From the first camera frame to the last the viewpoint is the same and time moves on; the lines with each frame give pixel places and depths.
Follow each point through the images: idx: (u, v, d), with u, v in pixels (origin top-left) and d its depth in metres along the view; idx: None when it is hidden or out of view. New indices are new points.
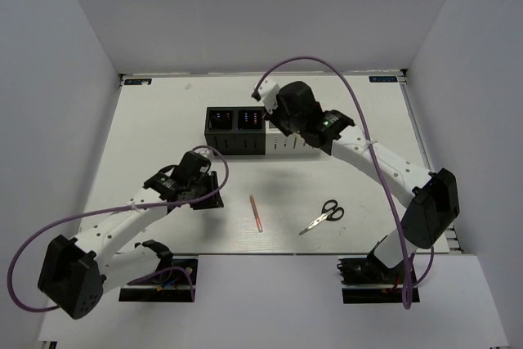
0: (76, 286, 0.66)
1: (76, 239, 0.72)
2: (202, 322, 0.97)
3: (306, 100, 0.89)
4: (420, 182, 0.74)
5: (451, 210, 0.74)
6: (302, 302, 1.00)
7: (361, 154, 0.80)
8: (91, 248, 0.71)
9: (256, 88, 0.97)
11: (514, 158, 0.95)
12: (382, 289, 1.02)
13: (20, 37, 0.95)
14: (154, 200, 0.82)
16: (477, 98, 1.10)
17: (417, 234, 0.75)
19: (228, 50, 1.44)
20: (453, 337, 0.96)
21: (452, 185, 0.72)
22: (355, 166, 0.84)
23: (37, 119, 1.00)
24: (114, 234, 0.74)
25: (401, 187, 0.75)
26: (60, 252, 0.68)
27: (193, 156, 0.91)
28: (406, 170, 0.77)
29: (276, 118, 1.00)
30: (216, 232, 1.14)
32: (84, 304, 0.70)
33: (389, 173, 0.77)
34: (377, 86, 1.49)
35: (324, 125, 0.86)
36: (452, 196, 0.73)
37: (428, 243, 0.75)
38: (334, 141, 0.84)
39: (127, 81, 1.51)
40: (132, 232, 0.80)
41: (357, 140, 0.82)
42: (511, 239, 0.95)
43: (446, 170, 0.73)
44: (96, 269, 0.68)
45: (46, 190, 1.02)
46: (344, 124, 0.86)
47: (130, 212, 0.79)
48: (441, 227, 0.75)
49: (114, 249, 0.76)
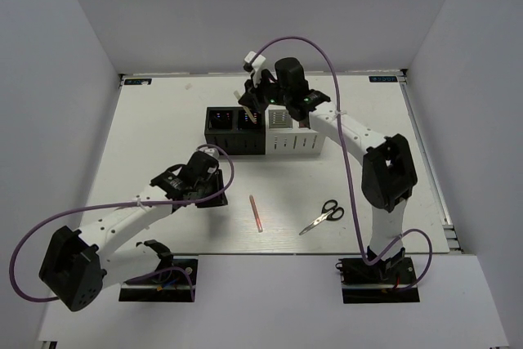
0: (76, 278, 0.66)
1: (81, 232, 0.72)
2: (199, 321, 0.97)
3: (297, 78, 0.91)
4: (373, 144, 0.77)
5: (408, 175, 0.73)
6: (301, 301, 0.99)
7: (329, 123, 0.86)
8: (94, 242, 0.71)
9: (248, 61, 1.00)
11: (513, 154, 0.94)
12: (382, 290, 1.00)
13: (21, 36, 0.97)
14: (160, 199, 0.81)
16: (477, 96, 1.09)
17: (374, 193, 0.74)
19: (228, 51, 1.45)
20: (455, 337, 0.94)
21: (404, 148, 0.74)
22: (328, 136, 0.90)
23: (37, 118, 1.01)
24: (118, 228, 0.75)
25: (358, 148, 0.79)
26: (63, 242, 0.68)
27: (202, 156, 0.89)
28: (365, 134, 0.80)
29: (260, 94, 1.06)
30: (215, 231, 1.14)
32: (82, 297, 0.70)
33: (350, 137, 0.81)
34: (378, 86, 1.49)
35: (305, 101, 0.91)
36: (406, 161, 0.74)
37: (385, 203, 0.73)
38: (310, 114, 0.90)
39: (127, 81, 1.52)
40: (136, 227, 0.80)
41: (328, 112, 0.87)
42: (510, 237, 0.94)
43: (400, 135, 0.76)
44: (96, 261, 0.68)
45: (45, 188, 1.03)
46: (322, 100, 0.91)
47: (135, 208, 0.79)
48: (400, 190, 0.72)
49: (116, 244, 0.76)
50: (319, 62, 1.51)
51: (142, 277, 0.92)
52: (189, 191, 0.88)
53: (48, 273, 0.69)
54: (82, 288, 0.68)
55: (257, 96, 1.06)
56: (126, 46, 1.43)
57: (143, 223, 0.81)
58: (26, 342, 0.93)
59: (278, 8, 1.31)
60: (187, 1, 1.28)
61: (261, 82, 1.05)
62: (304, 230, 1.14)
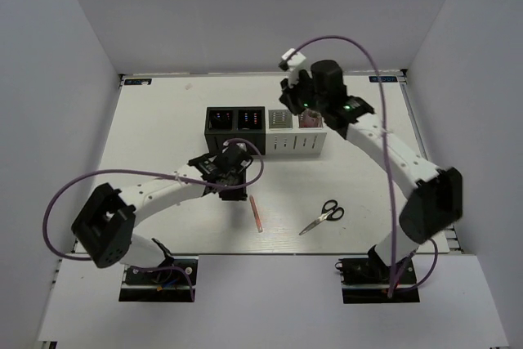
0: (109, 234, 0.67)
1: (121, 190, 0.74)
2: (199, 321, 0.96)
3: (335, 82, 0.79)
4: (424, 176, 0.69)
5: (455, 212, 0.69)
6: (301, 300, 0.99)
7: (373, 140, 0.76)
8: (131, 202, 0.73)
9: (284, 56, 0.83)
11: (514, 155, 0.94)
12: (382, 290, 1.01)
13: (20, 37, 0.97)
14: (195, 177, 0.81)
16: (478, 96, 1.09)
17: (412, 225, 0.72)
19: (228, 51, 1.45)
20: (455, 337, 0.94)
21: (458, 185, 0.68)
22: (367, 152, 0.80)
23: (36, 118, 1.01)
24: (155, 195, 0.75)
25: (405, 178, 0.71)
26: (104, 197, 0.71)
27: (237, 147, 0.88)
28: (414, 163, 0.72)
29: (293, 96, 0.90)
30: (214, 232, 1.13)
32: (109, 257, 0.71)
33: (397, 163, 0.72)
34: (378, 86, 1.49)
35: (346, 109, 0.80)
36: (458, 199, 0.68)
37: (422, 237, 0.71)
38: (350, 125, 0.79)
39: (127, 81, 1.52)
40: (170, 201, 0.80)
41: (373, 127, 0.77)
42: (511, 237, 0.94)
43: (454, 169, 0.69)
44: (131, 222, 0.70)
45: (45, 188, 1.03)
46: (364, 112, 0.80)
47: (172, 182, 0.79)
48: (442, 226, 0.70)
49: (149, 211, 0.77)
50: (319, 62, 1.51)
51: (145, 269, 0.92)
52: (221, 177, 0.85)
53: (80, 226, 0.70)
54: (112, 246, 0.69)
55: (289, 97, 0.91)
56: (127, 46, 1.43)
57: (176, 198, 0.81)
58: (25, 342, 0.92)
59: (277, 8, 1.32)
60: (187, 1, 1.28)
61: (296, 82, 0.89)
62: (304, 229, 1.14)
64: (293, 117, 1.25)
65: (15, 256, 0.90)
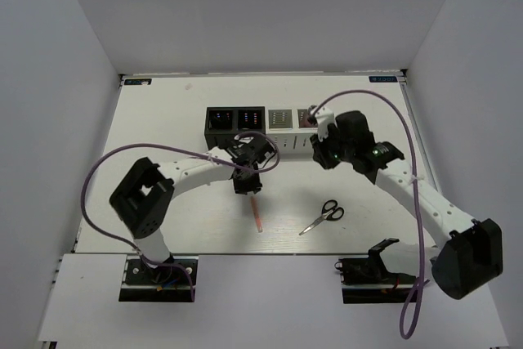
0: (147, 204, 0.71)
1: (159, 166, 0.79)
2: (200, 321, 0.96)
3: (359, 127, 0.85)
4: (458, 228, 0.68)
5: (492, 266, 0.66)
6: (301, 300, 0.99)
7: (402, 187, 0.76)
8: (170, 176, 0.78)
9: (314, 112, 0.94)
11: (514, 155, 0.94)
12: (382, 289, 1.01)
13: (20, 37, 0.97)
14: (227, 158, 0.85)
16: (478, 96, 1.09)
17: (447, 280, 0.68)
19: (228, 51, 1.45)
20: (455, 337, 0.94)
21: (495, 238, 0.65)
22: (397, 198, 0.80)
23: (36, 118, 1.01)
24: (190, 172, 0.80)
25: (438, 229, 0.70)
26: (144, 169, 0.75)
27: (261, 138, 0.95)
28: (448, 212, 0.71)
29: (324, 147, 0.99)
30: (213, 232, 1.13)
32: (145, 229, 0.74)
33: (428, 212, 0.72)
34: (377, 86, 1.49)
35: (373, 154, 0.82)
36: (494, 252, 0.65)
37: (459, 293, 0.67)
38: (380, 170, 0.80)
39: (127, 81, 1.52)
40: (203, 179, 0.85)
41: (403, 173, 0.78)
42: (511, 237, 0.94)
43: (491, 221, 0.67)
44: (169, 195, 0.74)
45: (45, 188, 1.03)
46: (394, 157, 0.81)
47: (204, 162, 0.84)
48: (478, 281, 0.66)
49: (183, 187, 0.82)
50: (319, 62, 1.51)
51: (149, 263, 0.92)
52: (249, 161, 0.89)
53: (121, 195, 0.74)
54: (149, 217, 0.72)
55: (321, 149, 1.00)
56: (127, 46, 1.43)
57: (208, 177, 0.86)
58: (25, 342, 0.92)
59: (277, 8, 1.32)
60: (187, 1, 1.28)
61: (327, 135, 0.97)
62: (305, 229, 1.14)
64: (294, 117, 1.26)
65: (15, 256, 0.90)
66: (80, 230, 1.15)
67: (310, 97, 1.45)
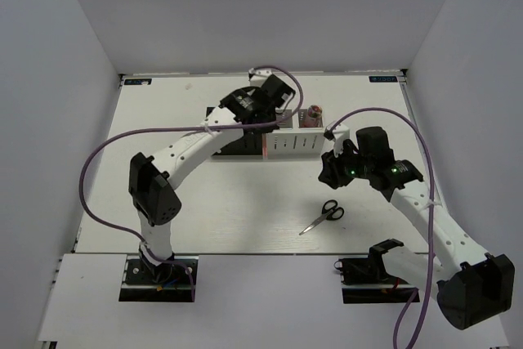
0: (154, 200, 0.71)
1: (154, 158, 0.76)
2: (200, 321, 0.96)
3: (379, 144, 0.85)
4: (471, 260, 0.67)
5: (500, 302, 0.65)
6: (301, 301, 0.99)
7: (417, 209, 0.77)
8: (166, 167, 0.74)
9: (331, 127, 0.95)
11: (513, 154, 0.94)
12: (382, 289, 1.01)
13: (20, 35, 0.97)
14: (228, 123, 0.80)
16: (478, 96, 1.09)
17: (452, 310, 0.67)
19: (229, 51, 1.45)
20: (455, 338, 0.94)
21: (507, 275, 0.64)
22: (412, 221, 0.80)
23: (36, 118, 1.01)
24: (187, 155, 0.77)
25: (449, 257, 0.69)
26: (139, 166, 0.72)
27: (276, 79, 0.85)
28: (461, 242, 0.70)
29: (340, 164, 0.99)
30: (213, 234, 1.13)
32: (165, 213, 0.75)
33: (440, 239, 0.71)
34: (377, 86, 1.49)
35: (392, 171, 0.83)
36: (504, 287, 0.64)
37: (462, 324, 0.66)
38: (396, 190, 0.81)
39: (127, 81, 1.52)
40: (206, 152, 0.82)
41: (419, 195, 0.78)
42: (511, 237, 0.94)
43: (506, 257, 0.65)
44: (169, 187, 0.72)
45: (45, 189, 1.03)
46: (412, 177, 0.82)
47: (200, 136, 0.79)
48: (485, 314, 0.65)
49: (187, 169, 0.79)
50: (318, 62, 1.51)
51: (151, 258, 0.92)
52: (260, 114, 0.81)
53: (133, 192, 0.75)
54: (162, 207, 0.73)
55: (337, 167, 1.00)
56: (127, 46, 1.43)
57: (213, 147, 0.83)
58: (25, 343, 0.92)
59: (277, 7, 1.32)
60: (187, 0, 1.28)
61: (342, 151, 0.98)
62: (305, 229, 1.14)
64: (295, 117, 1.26)
65: (15, 257, 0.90)
66: (80, 230, 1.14)
67: (310, 96, 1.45)
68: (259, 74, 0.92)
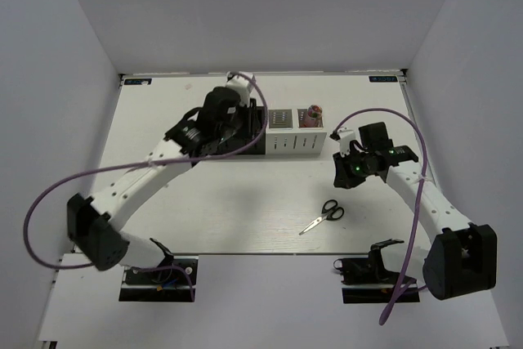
0: (94, 248, 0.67)
1: (93, 199, 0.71)
2: (200, 320, 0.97)
3: (378, 133, 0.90)
4: (453, 226, 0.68)
5: (484, 275, 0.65)
6: (301, 301, 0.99)
7: (409, 184, 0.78)
8: (107, 208, 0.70)
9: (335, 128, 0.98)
11: (514, 154, 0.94)
12: (382, 290, 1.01)
13: (20, 37, 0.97)
14: (172, 156, 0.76)
16: (478, 96, 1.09)
17: (435, 278, 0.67)
19: (229, 50, 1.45)
20: (455, 337, 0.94)
21: (489, 243, 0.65)
22: (404, 199, 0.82)
23: (36, 118, 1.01)
24: (130, 193, 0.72)
25: (433, 225, 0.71)
26: (77, 208, 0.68)
27: (217, 96, 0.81)
28: (446, 211, 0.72)
29: (346, 162, 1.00)
30: (212, 234, 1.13)
32: (108, 259, 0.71)
33: (427, 209, 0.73)
34: (378, 86, 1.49)
35: (389, 151, 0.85)
36: (487, 260, 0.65)
37: (443, 294, 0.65)
38: (391, 167, 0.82)
39: (127, 81, 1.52)
40: (154, 186, 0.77)
41: (412, 172, 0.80)
42: (511, 236, 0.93)
43: (489, 229, 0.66)
44: (109, 231, 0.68)
45: (45, 189, 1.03)
46: (408, 158, 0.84)
47: (146, 169, 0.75)
48: (467, 287, 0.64)
49: (131, 208, 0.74)
50: (318, 62, 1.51)
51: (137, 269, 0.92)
52: (207, 141, 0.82)
53: (74, 238, 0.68)
54: (104, 253, 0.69)
55: (344, 167, 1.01)
56: (127, 47, 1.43)
57: (161, 181, 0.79)
58: (25, 342, 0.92)
59: (278, 7, 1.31)
60: (187, 1, 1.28)
61: (349, 152, 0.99)
62: (305, 230, 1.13)
64: (294, 117, 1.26)
65: (15, 256, 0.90)
66: None
67: (310, 97, 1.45)
68: (236, 78, 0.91)
